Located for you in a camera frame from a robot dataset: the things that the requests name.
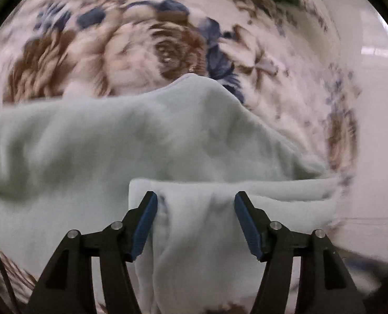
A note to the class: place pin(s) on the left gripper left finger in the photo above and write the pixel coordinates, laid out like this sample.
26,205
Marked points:
66,284

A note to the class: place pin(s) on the light green fleece pants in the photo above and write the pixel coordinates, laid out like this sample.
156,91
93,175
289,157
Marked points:
83,163

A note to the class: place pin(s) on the white bed headboard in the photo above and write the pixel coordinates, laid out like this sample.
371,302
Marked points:
364,43

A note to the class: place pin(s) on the floral quilted bed cover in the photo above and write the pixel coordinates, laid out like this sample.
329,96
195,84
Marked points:
281,62

